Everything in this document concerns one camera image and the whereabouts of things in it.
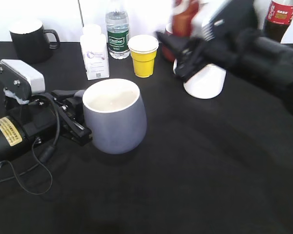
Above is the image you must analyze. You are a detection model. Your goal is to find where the black mug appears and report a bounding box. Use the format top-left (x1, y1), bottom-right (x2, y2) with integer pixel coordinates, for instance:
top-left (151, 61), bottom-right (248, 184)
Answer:
top-left (9, 18), bottom-right (61, 64)

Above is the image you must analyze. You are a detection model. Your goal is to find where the white plastic bottle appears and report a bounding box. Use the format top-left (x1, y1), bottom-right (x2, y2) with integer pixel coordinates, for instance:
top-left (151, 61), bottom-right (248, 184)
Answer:
top-left (80, 24), bottom-right (109, 80)

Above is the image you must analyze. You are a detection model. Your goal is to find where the clear water bottle green label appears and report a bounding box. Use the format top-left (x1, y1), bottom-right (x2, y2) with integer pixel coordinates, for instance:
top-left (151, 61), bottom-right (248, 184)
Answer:
top-left (105, 0), bottom-right (130, 59)

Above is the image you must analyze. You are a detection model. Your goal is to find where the dark cola bottle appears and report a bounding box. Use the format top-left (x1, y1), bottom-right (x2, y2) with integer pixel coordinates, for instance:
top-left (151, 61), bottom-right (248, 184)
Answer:
top-left (263, 0), bottom-right (293, 42)

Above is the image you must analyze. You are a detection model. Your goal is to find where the red mug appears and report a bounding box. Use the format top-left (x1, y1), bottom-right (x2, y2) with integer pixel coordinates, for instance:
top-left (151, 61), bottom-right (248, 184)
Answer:
top-left (162, 22), bottom-right (175, 63)

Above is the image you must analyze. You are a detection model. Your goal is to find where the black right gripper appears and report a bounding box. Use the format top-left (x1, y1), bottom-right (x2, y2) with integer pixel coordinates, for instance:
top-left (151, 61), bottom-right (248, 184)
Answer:
top-left (155, 31), bottom-right (249, 79)

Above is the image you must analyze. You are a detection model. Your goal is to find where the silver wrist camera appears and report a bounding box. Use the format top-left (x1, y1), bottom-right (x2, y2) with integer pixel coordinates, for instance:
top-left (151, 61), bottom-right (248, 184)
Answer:
top-left (198, 0), bottom-right (258, 41)
top-left (0, 59), bottom-right (45, 104)

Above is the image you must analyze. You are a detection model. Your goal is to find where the brown nescafe bottle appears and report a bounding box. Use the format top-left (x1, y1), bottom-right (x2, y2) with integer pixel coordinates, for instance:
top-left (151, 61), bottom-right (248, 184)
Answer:
top-left (172, 0), bottom-right (200, 37)

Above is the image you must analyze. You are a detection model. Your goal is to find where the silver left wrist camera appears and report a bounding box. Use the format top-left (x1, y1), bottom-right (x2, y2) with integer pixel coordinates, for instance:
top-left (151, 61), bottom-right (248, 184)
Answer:
top-left (0, 59), bottom-right (45, 104)

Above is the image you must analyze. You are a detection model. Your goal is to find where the grey mug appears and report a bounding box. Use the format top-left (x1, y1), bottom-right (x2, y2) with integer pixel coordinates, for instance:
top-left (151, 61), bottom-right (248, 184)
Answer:
top-left (82, 78), bottom-right (147, 155)

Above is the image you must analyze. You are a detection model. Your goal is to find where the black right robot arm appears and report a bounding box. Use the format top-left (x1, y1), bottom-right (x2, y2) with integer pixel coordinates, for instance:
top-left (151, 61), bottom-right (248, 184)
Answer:
top-left (156, 28), bottom-right (293, 115)

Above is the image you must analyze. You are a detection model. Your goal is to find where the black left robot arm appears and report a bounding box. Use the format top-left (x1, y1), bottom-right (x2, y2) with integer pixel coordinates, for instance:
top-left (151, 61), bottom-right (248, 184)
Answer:
top-left (0, 90), bottom-right (92, 167)

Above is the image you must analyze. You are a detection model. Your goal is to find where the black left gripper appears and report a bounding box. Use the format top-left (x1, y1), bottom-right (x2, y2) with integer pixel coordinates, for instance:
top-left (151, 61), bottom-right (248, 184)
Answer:
top-left (4, 90), bottom-right (92, 146)

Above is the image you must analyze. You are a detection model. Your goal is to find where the yellow plastic cup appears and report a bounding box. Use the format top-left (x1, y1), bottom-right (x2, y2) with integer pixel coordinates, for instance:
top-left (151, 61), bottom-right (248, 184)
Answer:
top-left (128, 35), bottom-right (159, 78)

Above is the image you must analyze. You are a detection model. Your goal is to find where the white mug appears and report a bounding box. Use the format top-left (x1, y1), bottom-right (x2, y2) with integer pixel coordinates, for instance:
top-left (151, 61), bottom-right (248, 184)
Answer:
top-left (183, 64), bottom-right (227, 99)

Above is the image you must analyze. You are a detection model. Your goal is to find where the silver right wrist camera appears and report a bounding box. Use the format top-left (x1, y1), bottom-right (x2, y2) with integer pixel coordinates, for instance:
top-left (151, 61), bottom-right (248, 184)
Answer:
top-left (198, 0), bottom-right (258, 41)

